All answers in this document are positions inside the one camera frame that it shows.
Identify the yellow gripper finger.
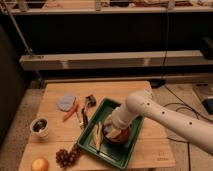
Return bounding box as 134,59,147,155
106,128,121,139

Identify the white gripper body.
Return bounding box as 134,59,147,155
111,105,134,129

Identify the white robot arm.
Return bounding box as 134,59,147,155
107,89,213,156

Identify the red bowl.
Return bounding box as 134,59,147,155
102,124,131,144

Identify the yellow corn stick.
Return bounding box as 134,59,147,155
92,122,103,152

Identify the green tray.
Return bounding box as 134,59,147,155
77,98,143,170

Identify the orange carrot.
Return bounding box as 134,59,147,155
62,102,79,122

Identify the bunch of dark grapes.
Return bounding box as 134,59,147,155
56,145,80,168

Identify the white cup with dark contents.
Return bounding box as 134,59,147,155
30,117,48,138

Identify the orange fruit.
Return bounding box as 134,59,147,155
31,158,49,171

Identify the metal shelf rack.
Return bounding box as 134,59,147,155
0,0,213,82

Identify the brown handled utensil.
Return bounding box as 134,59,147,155
76,94,96,129

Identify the black floor cable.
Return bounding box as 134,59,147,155
163,83,213,171

